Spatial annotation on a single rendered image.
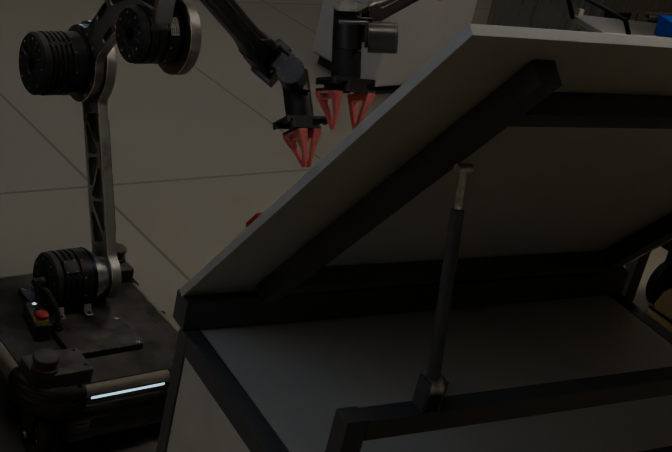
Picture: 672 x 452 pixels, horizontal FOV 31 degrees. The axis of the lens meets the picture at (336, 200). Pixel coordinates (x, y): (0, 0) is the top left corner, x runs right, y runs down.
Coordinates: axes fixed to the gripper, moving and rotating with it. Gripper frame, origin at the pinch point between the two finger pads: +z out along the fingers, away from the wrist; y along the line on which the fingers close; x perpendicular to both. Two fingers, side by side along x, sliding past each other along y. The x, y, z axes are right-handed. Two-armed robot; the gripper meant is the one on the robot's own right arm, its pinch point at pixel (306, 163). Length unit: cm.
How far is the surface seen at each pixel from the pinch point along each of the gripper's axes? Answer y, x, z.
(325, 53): 244, 333, -152
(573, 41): -14, -90, 6
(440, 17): 287, 280, -157
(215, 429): -26, 3, 51
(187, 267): 64, 182, -9
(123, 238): 49, 201, -24
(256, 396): -22, -6, 46
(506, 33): -25, -89, 6
